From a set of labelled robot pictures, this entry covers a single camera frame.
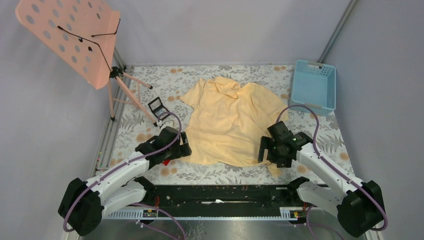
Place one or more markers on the grey slotted cable duct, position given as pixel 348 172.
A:
pixel 249 214

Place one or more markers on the pink perforated music stand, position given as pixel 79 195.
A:
pixel 83 33

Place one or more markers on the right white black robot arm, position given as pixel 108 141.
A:
pixel 357 205

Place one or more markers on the floral patterned table mat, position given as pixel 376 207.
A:
pixel 171 82

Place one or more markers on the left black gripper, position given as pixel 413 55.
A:
pixel 182 150

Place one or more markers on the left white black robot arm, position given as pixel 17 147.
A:
pixel 86 202

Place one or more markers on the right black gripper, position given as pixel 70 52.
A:
pixel 267 142

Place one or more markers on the light blue plastic basket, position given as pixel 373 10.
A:
pixel 314 86

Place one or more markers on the yellow shirt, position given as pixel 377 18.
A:
pixel 228 121

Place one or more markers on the black open brooch case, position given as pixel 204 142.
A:
pixel 158 109

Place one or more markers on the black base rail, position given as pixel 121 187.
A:
pixel 178 195

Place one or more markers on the red box with white squares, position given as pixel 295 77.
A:
pixel 166 162

